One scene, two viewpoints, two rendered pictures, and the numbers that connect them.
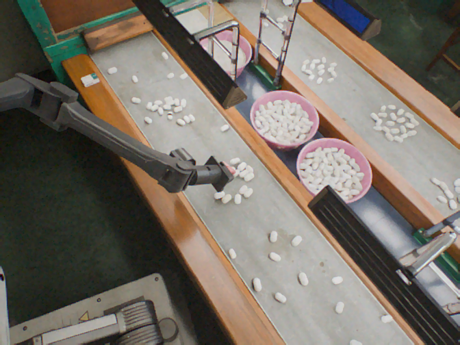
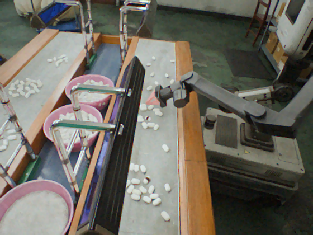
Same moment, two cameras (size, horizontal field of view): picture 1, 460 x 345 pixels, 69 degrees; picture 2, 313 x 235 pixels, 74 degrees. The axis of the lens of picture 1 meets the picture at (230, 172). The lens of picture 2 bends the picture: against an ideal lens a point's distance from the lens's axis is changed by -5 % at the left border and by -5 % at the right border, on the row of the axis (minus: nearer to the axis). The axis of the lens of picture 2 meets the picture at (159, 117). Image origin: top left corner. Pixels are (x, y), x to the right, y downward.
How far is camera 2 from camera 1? 1.32 m
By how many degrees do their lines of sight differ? 73
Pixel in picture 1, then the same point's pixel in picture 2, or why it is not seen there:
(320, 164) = (90, 97)
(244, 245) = not seen: hidden behind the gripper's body
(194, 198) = (172, 122)
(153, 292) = (208, 141)
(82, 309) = (247, 155)
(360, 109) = (24, 103)
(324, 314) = (155, 67)
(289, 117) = not seen: hidden behind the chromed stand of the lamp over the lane
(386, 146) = (47, 84)
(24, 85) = (286, 110)
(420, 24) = not seen: outside the picture
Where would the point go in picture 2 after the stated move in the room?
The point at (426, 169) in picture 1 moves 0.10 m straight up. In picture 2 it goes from (50, 70) to (47, 56)
